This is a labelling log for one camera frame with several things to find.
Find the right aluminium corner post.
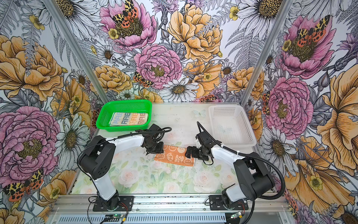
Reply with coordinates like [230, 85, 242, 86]
[240, 0, 294, 106]

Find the aluminium corner post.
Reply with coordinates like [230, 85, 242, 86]
[44, 1, 110, 104]
[240, 0, 294, 106]

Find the green plastic basket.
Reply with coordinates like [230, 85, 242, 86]
[96, 99, 153, 132]

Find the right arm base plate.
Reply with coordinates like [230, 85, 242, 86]
[208, 195, 249, 211]

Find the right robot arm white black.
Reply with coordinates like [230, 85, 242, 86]
[185, 132, 282, 208]

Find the white plastic basket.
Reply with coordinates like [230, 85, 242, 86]
[208, 104, 257, 148]

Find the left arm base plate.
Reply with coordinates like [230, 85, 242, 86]
[92, 195, 134, 212]

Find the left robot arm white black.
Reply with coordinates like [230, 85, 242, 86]
[77, 124, 172, 211]

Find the left aluminium corner post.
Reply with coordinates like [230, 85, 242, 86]
[44, 1, 110, 104]

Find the small green circuit board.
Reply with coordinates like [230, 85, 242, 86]
[230, 211, 243, 219]

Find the aluminium front rail frame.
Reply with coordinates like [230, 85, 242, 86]
[47, 193, 294, 224]

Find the orange pink patterned towel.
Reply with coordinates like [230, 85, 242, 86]
[154, 145, 195, 167]

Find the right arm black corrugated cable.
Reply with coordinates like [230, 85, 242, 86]
[196, 121, 286, 224]

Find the striped rabbit text towel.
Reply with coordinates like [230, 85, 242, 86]
[110, 112, 149, 127]

